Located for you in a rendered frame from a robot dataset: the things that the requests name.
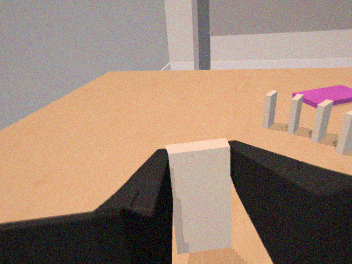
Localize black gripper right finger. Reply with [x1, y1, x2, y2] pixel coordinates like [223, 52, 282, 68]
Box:
[228, 140, 352, 264]

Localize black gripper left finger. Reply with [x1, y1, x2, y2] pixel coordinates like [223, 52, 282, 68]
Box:
[0, 148, 173, 264]

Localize pink flat rectangular block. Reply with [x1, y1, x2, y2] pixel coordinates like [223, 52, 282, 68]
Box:
[292, 85, 352, 109]

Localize grey rectangular block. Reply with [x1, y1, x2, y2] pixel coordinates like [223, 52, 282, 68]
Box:
[262, 90, 277, 129]
[335, 111, 352, 154]
[310, 99, 333, 143]
[165, 138, 232, 254]
[287, 94, 303, 135]

